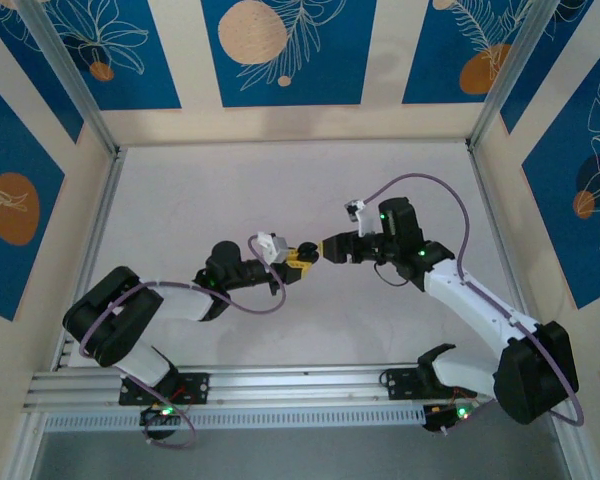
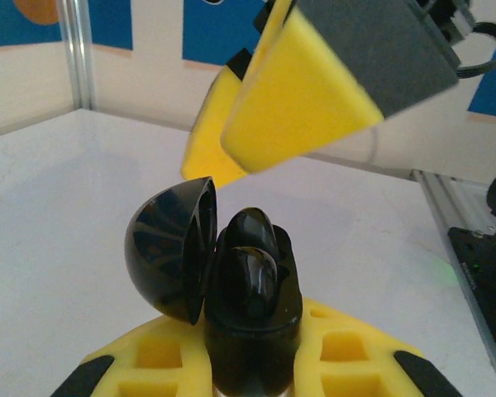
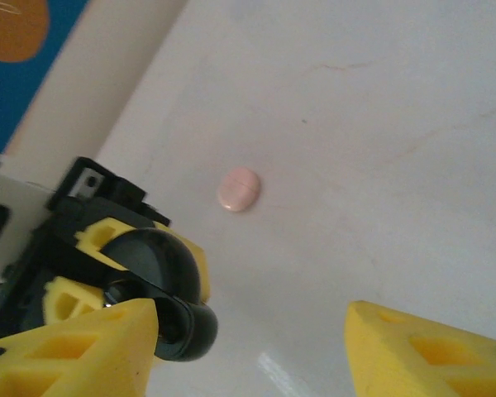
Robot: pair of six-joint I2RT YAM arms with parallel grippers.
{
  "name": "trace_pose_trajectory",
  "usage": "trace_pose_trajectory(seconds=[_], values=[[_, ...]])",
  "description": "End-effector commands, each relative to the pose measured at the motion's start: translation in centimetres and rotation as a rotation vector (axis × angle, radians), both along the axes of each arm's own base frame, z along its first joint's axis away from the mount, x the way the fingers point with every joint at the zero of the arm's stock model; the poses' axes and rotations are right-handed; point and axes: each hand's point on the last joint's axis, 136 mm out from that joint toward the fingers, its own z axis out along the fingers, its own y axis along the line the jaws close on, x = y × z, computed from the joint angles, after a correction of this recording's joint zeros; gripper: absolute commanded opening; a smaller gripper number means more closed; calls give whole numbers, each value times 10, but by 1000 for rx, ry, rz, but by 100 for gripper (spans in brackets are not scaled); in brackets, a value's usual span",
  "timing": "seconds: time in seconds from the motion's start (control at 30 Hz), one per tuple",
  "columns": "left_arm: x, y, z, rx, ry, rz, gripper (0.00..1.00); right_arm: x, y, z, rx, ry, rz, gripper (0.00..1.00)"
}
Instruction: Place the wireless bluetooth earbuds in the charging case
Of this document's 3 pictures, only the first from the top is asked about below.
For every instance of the black round charging case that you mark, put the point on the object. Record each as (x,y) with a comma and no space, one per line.
(307,249)

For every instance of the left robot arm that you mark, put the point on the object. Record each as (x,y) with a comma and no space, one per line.
(115,320)

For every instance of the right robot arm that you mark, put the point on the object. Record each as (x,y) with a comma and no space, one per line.
(480,310)

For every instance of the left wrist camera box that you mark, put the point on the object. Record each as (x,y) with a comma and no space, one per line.
(274,247)

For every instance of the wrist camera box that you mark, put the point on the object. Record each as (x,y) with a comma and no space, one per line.
(361,217)
(274,247)

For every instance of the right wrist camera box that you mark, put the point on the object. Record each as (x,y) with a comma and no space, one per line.
(361,217)

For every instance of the aluminium table side rail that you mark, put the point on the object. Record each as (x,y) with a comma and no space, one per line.
(485,190)
(105,210)

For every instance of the aluminium mounting rail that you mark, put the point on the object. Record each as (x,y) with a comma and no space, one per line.
(305,387)

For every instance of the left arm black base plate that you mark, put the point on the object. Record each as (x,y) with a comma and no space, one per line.
(197,387)

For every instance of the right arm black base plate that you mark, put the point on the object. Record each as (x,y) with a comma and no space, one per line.
(402,382)

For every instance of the aluminium frame post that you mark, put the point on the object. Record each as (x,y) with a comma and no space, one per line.
(510,70)
(70,80)

